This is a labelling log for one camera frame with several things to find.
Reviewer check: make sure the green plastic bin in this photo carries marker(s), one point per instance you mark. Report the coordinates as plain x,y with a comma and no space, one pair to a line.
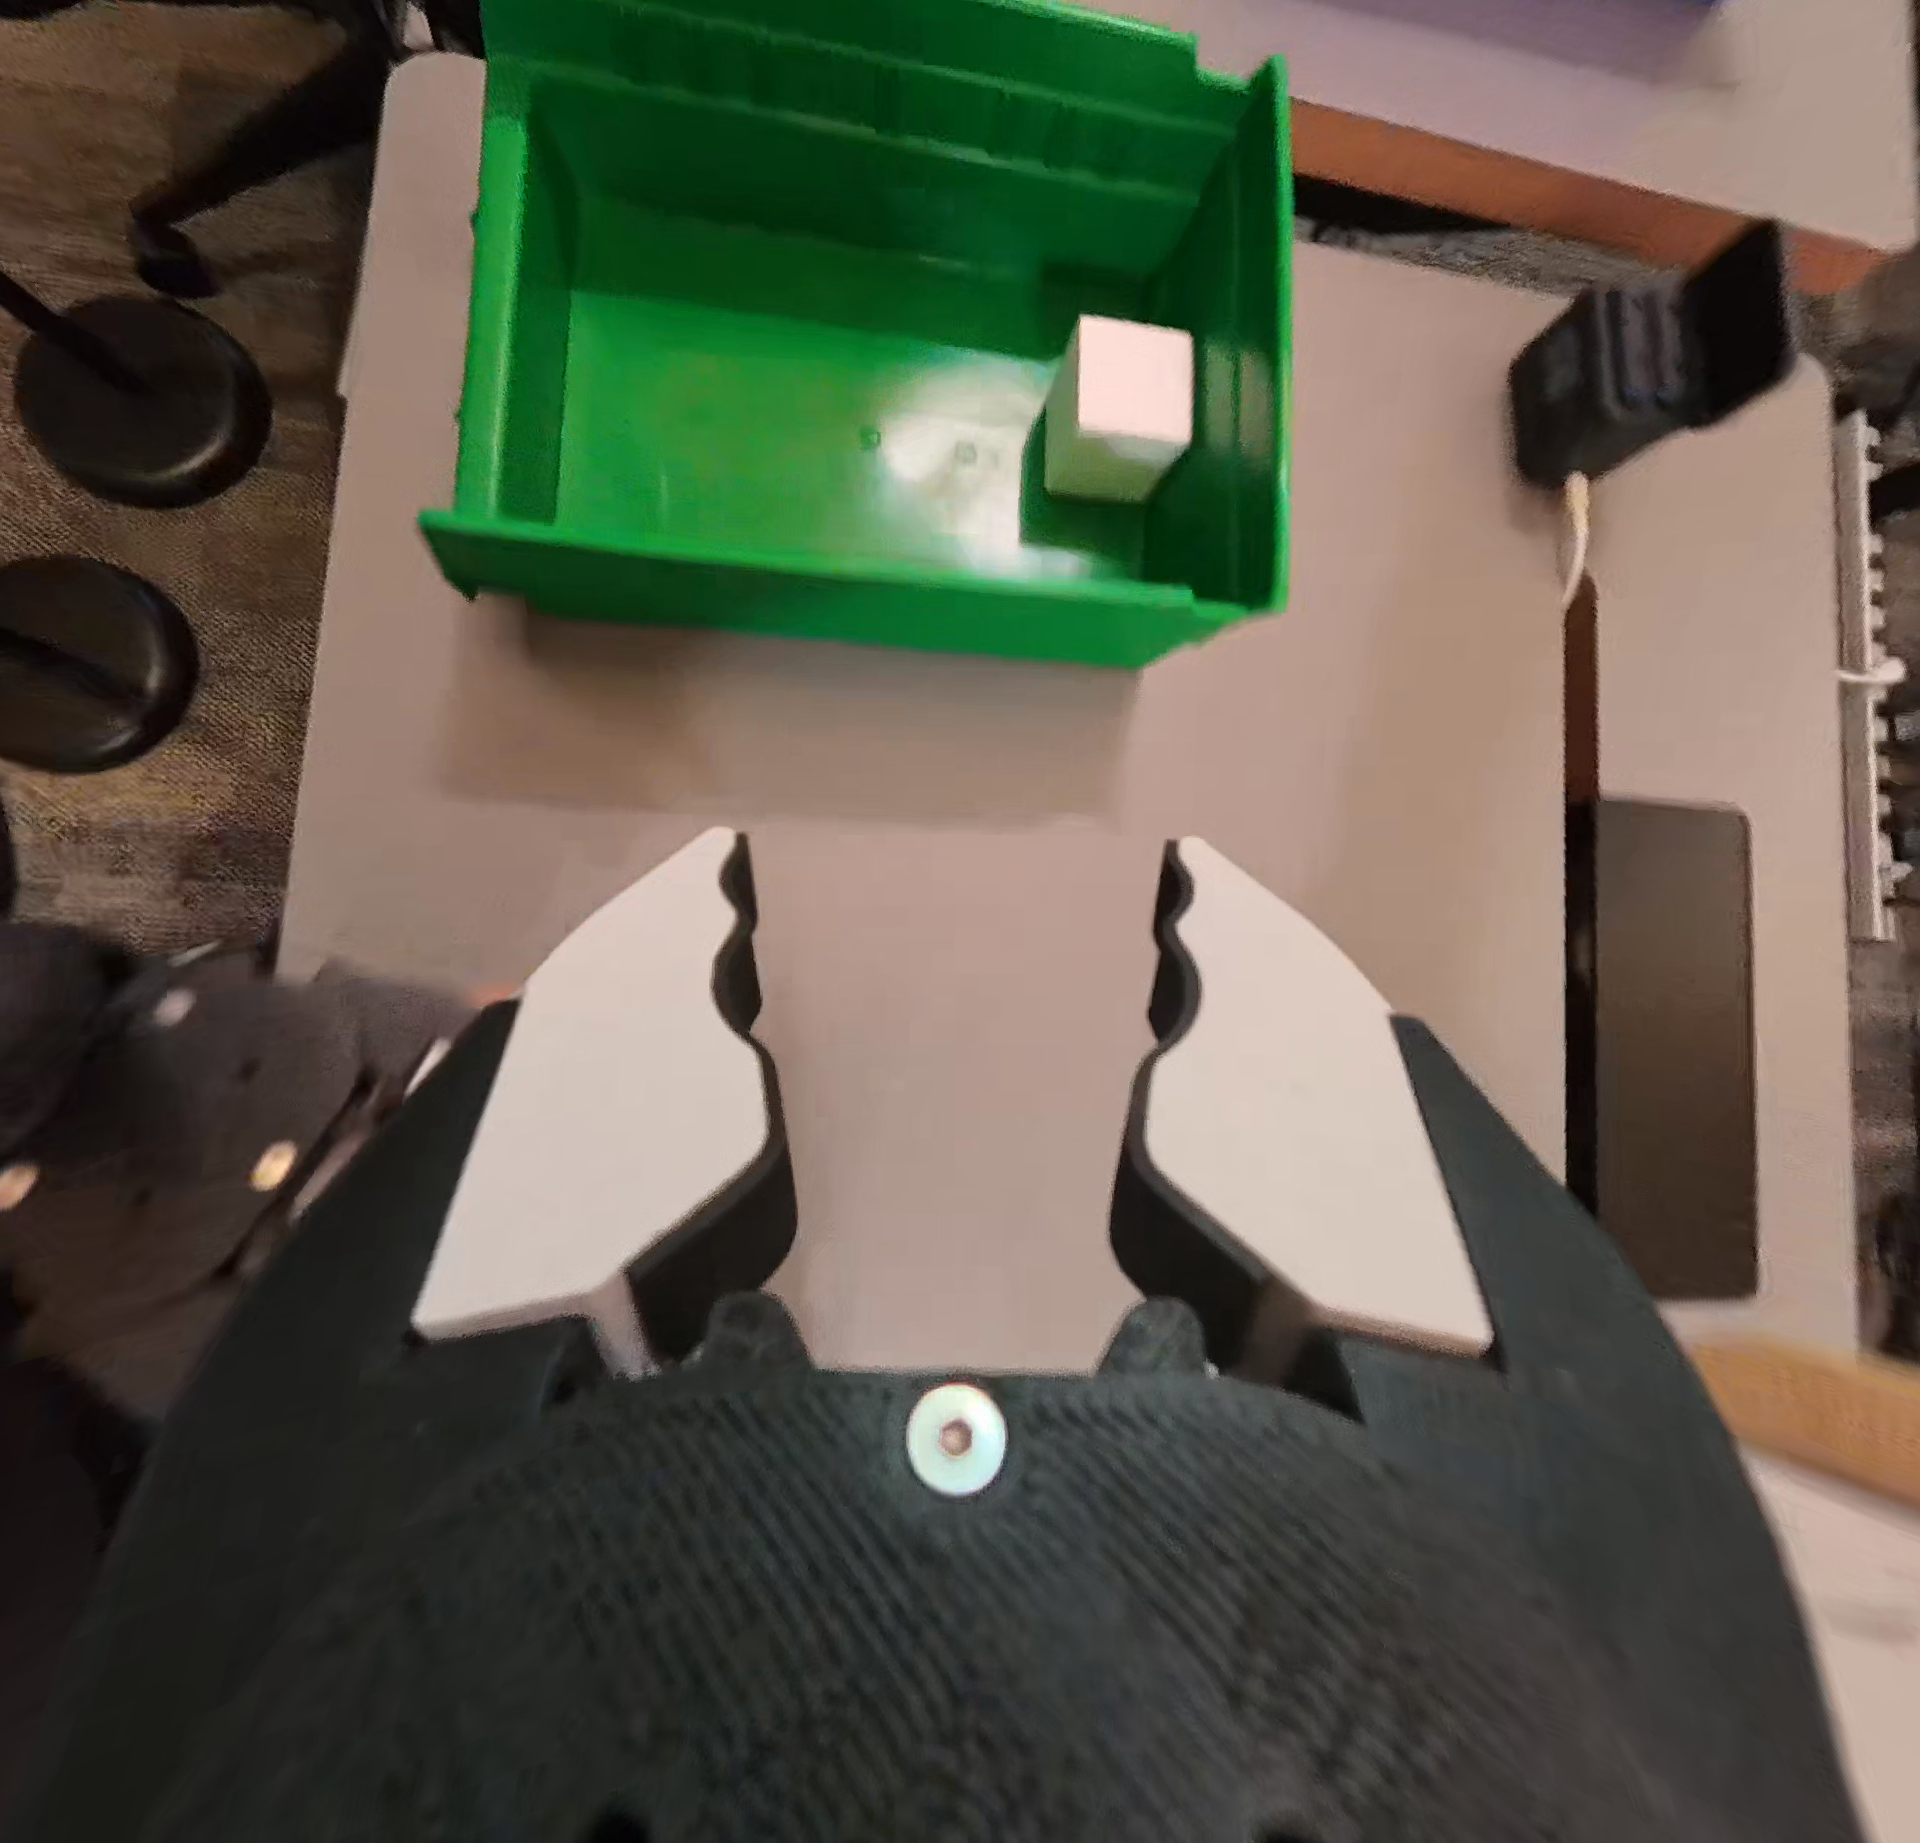
721,419

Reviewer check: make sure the tan wooden strip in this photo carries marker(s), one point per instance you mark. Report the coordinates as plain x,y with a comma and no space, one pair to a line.
1816,1416

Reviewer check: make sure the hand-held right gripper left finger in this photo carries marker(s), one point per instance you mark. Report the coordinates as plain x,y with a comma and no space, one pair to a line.
601,1123

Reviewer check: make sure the white foam cube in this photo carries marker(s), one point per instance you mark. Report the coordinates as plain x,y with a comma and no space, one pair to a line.
1125,389

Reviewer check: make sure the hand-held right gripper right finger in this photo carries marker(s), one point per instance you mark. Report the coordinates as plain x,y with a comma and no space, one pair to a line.
1291,1123

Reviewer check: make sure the black plastic clamp holder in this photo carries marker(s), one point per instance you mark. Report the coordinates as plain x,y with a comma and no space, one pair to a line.
1636,358

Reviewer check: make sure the black round stand base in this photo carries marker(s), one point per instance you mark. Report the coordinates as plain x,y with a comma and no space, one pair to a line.
90,666
151,411

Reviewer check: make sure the black office chair base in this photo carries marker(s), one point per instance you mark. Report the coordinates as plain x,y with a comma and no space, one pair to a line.
255,103

